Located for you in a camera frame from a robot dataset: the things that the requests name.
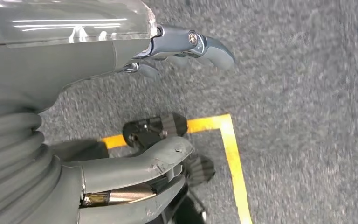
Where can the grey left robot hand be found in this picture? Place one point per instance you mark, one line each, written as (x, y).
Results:
(43, 61)

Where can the yellow floor tape rectangle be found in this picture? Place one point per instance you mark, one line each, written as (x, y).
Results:
(228, 145)

